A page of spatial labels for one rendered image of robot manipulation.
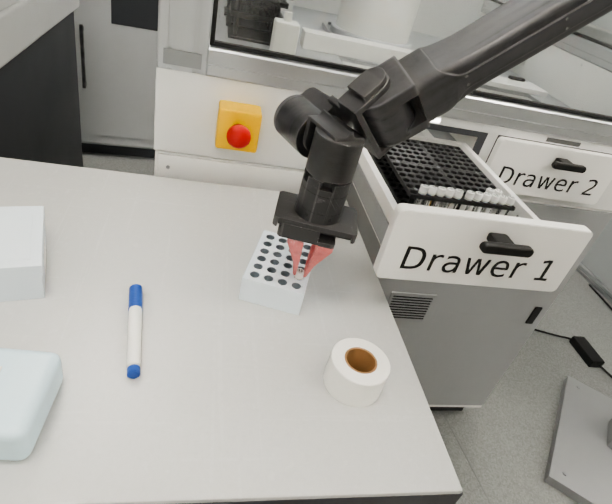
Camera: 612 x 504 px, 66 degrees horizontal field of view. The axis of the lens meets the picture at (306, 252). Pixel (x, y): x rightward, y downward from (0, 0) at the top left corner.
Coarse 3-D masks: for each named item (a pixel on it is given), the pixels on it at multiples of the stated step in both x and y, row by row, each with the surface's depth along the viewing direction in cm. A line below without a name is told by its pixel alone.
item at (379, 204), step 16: (448, 144) 94; (464, 144) 94; (368, 160) 77; (480, 160) 89; (368, 176) 76; (496, 176) 84; (368, 192) 74; (384, 192) 69; (512, 192) 79; (368, 208) 74; (384, 208) 68; (528, 208) 75; (384, 224) 67
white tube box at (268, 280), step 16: (272, 240) 70; (256, 256) 66; (272, 256) 67; (288, 256) 68; (304, 256) 70; (256, 272) 63; (272, 272) 65; (288, 272) 65; (240, 288) 63; (256, 288) 62; (272, 288) 62; (288, 288) 62; (304, 288) 62; (272, 304) 63; (288, 304) 63
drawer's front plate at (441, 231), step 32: (416, 224) 60; (448, 224) 61; (480, 224) 61; (512, 224) 62; (544, 224) 63; (576, 224) 66; (384, 256) 62; (416, 256) 63; (448, 256) 64; (480, 256) 65; (512, 256) 65; (544, 256) 66; (576, 256) 67; (512, 288) 69; (544, 288) 70
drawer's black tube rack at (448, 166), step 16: (400, 144) 85; (416, 144) 86; (432, 144) 88; (384, 160) 85; (400, 160) 80; (416, 160) 80; (432, 160) 82; (448, 160) 83; (464, 160) 85; (384, 176) 79; (400, 176) 73; (416, 176) 75; (432, 176) 76; (448, 176) 78; (464, 176) 79; (480, 176) 81; (400, 192) 75; (464, 192) 74
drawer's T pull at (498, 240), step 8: (488, 240) 62; (496, 240) 61; (504, 240) 61; (480, 248) 60; (488, 248) 59; (496, 248) 59; (504, 248) 60; (512, 248) 60; (520, 248) 60; (528, 248) 60; (520, 256) 61; (528, 256) 61
